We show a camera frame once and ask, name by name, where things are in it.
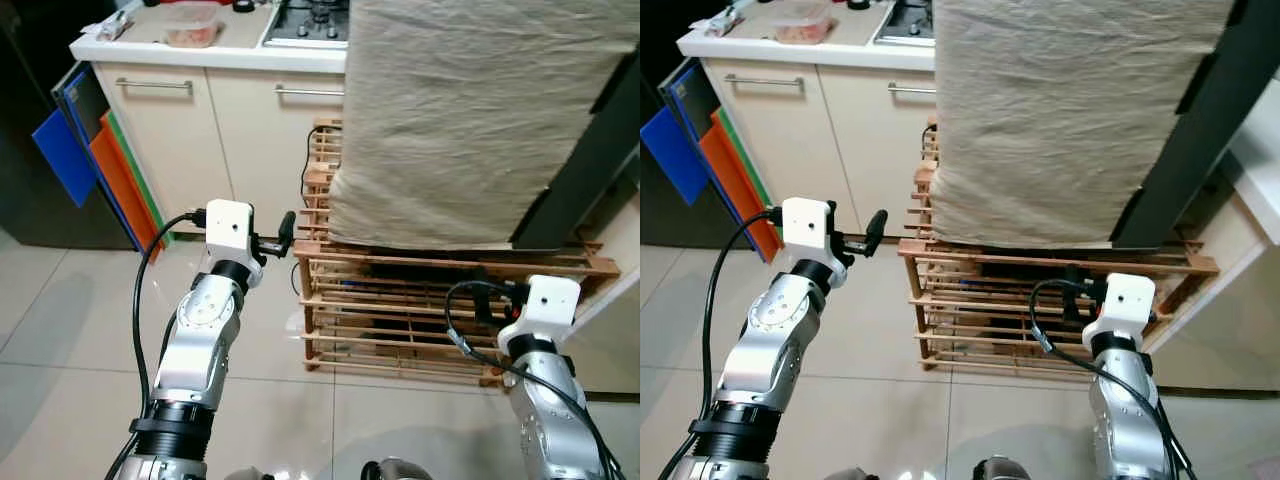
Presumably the tall black appliance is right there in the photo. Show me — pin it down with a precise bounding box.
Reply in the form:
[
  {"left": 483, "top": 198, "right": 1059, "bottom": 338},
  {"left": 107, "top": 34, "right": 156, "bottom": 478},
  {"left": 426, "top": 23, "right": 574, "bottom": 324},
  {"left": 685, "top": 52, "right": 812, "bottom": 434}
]
[
  {"left": 640, "top": 0, "right": 746, "bottom": 249},
  {"left": 0, "top": 0, "right": 136, "bottom": 251}
]

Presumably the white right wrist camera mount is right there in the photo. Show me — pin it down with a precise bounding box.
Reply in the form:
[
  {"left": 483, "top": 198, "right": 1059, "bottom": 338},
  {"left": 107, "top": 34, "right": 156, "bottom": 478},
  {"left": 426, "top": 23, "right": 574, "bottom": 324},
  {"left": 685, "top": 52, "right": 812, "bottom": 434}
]
[
  {"left": 1082, "top": 272, "right": 1158, "bottom": 351},
  {"left": 497, "top": 274, "right": 583, "bottom": 353}
]

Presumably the steel gas hob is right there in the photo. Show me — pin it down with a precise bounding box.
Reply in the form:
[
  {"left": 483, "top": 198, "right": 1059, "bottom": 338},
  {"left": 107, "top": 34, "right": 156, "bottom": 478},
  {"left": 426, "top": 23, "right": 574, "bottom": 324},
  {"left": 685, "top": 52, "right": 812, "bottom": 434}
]
[
  {"left": 872, "top": 0, "right": 937, "bottom": 48},
  {"left": 261, "top": 0, "right": 351, "bottom": 50}
]

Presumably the beige counter mat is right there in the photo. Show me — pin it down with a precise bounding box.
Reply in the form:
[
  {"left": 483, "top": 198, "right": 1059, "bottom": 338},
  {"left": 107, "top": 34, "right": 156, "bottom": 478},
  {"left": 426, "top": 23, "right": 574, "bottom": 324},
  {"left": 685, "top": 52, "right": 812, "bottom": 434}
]
[
  {"left": 105, "top": 0, "right": 276, "bottom": 49},
  {"left": 740, "top": 0, "right": 896, "bottom": 46}
]

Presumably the small blue cutting board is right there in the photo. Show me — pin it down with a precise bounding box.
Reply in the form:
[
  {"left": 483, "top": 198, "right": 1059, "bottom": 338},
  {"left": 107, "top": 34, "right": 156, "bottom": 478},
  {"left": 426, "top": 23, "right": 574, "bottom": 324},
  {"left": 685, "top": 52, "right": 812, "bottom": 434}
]
[
  {"left": 640, "top": 105, "right": 709, "bottom": 206},
  {"left": 31, "top": 107, "right": 99, "bottom": 209}
]

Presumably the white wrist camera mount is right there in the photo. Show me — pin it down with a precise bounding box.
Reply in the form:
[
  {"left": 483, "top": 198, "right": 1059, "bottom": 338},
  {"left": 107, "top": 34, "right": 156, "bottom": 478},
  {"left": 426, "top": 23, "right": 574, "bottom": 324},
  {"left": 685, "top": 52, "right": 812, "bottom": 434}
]
[
  {"left": 1082, "top": 272, "right": 1158, "bottom": 351},
  {"left": 204, "top": 199, "right": 258, "bottom": 265},
  {"left": 781, "top": 197, "right": 837, "bottom": 264},
  {"left": 497, "top": 274, "right": 583, "bottom": 353}
]

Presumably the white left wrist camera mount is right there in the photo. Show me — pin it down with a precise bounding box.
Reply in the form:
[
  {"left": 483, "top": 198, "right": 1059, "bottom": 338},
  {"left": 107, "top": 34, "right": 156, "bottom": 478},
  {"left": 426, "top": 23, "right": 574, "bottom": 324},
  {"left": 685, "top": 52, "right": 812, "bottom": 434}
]
[
  {"left": 781, "top": 197, "right": 837, "bottom": 264},
  {"left": 204, "top": 199, "right": 258, "bottom": 265}
]

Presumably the beige linen cloth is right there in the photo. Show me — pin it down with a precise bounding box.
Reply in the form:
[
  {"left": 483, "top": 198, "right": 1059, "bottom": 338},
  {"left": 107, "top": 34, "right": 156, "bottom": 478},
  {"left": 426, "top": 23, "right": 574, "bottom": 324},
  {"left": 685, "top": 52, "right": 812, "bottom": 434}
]
[
  {"left": 327, "top": 0, "right": 641, "bottom": 251},
  {"left": 928, "top": 0, "right": 1241, "bottom": 251}
]

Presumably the black fridge power cable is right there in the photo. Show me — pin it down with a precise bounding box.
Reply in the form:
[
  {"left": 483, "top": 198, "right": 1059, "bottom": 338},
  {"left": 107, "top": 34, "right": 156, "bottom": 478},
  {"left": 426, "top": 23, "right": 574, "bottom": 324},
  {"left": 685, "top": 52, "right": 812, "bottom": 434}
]
[
  {"left": 299, "top": 125, "right": 346, "bottom": 206},
  {"left": 920, "top": 122, "right": 941, "bottom": 201}
]

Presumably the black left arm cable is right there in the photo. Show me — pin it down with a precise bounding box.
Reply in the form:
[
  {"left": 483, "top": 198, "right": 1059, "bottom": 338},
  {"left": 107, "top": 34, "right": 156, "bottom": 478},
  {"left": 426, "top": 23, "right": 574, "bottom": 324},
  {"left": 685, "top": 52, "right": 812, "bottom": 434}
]
[
  {"left": 105, "top": 207, "right": 208, "bottom": 480},
  {"left": 660, "top": 207, "right": 784, "bottom": 480}
]

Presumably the clear plastic food container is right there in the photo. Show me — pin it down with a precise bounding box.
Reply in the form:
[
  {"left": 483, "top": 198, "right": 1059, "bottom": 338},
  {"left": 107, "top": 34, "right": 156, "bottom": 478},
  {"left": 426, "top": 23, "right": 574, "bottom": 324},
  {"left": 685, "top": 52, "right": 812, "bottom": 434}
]
[
  {"left": 770, "top": 2, "right": 836, "bottom": 46},
  {"left": 160, "top": 2, "right": 223, "bottom": 49}
]

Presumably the large dark blue board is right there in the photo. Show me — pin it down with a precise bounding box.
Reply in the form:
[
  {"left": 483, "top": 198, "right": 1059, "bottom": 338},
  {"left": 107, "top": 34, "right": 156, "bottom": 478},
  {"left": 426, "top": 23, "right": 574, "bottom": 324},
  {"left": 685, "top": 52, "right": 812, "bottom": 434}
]
[
  {"left": 658, "top": 57, "right": 761, "bottom": 251},
  {"left": 52, "top": 62, "right": 141, "bottom": 251}
]

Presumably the cream kitchen cabinet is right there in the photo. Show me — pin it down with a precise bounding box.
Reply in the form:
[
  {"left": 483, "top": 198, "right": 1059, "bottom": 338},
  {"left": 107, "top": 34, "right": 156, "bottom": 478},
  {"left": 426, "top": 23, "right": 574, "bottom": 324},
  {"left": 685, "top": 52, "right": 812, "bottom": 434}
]
[
  {"left": 700, "top": 55, "right": 939, "bottom": 241},
  {"left": 93, "top": 60, "right": 347, "bottom": 239}
]

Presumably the small dark grey fridge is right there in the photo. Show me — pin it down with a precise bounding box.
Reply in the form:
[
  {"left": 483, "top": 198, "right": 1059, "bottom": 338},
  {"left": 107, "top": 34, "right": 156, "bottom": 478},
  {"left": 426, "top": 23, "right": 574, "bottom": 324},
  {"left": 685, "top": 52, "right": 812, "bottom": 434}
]
[
  {"left": 1110, "top": 0, "right": 1280, "bottom": 251},
  {"left": 508, "top": 45, "right": 641, "bottom": 253}
]

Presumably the green cutting board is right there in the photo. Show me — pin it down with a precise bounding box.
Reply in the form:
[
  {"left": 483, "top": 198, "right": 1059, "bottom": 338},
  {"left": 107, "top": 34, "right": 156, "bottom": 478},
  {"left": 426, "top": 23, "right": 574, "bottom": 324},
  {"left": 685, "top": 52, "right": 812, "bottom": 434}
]
[
  {"left": 100, "top": 110, "right": 173, "bottom": 241},
  {"left": 710, "top": 107, "right": 778, "bottom": 219}
]

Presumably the wooden slatted pallet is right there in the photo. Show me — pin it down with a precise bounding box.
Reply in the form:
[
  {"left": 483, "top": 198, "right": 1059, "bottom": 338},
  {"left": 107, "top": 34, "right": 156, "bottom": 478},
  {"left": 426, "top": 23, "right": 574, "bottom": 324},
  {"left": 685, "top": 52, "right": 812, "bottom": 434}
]
[
  {"left": 897, "top": 115, "right": 1221, "bottom": 379},
  {"left": 292, "top": 117, "right": 622, "bottom": 388}
]

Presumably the cream side cabinet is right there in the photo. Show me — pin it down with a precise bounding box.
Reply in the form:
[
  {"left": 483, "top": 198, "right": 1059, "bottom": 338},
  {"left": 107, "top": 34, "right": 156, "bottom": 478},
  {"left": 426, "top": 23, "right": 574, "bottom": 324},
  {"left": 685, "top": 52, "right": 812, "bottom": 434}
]
[
  {"left": 570, "top": 175, "right": 641, "bottom": 396},
  {"left": 1140, "top": 100, "right": 1280, "bottom": 393}
]

